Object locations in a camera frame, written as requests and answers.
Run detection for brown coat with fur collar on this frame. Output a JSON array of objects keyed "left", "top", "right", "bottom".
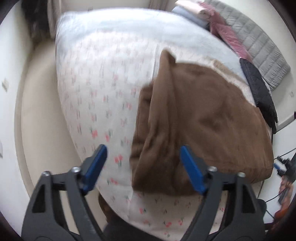
[{"left": 130, "top": 50, "right": 273, "bottom": 196}]

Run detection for dark hanging clothes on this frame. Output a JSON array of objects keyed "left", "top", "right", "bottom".
[{"left": 21, "top": 0, "right": 60, "bottom": 44}]

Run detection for person's right hand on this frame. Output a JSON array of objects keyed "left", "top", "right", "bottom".
[{"left": 274, "top": 176, "right": 293, "bottom": 220}]

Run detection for black quilted jacket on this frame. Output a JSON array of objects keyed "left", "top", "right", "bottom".
[{"left": 239, "top": 58, "right": 278, "bottom": 135}]

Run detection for grey padded headboard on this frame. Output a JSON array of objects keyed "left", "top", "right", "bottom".
[{"left": 205, "top": 1, "right": 290, "bottom": 91}]

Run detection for floral white bed sheet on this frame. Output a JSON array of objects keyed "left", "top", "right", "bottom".
[{"left": 55, "top": 41, "right": 258, "bottom": 241}]

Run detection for pink velvet quilt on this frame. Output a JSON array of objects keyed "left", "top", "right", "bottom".
[{"left": 198, "top": 2, "right": 252, "bottom": 62}]

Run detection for light blue folded cloth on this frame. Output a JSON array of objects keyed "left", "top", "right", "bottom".
[{"left": 171, "top": 6, "right": 210, "bottom": 30}]

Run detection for light blue bed blanket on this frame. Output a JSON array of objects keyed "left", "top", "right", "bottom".
[{"left": 55, "top": 8, "right": 245, "bottom": 79}]

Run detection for pale pink folded cloth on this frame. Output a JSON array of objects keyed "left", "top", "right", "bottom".
[{"left": 175, "top": 0, "right": 208, "bottom": 15}]

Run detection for black cable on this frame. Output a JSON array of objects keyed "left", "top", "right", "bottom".
[{"left": 256, "top": 148, "right": 296, "bottom": 218}]

